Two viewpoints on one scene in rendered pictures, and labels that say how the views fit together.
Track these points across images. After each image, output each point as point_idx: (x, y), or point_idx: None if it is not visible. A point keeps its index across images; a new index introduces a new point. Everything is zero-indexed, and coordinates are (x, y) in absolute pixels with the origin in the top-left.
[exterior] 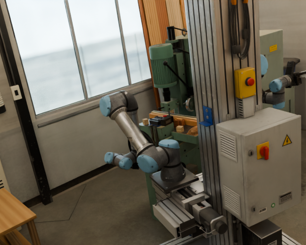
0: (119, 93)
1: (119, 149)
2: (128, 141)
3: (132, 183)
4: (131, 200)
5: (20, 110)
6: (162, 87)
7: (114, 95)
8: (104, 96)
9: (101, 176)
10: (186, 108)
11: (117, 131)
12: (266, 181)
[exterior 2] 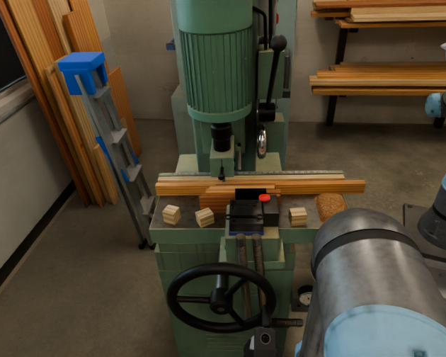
0: (402, 249)
1: (4, 243)
2: (173, 296)
3: (76, 303)
4: (107, 348)
5: None
6: (233, 120)
7: (418, 283)
8: (422, 343)
9: None
10: (259, 155)
11: None
12: None
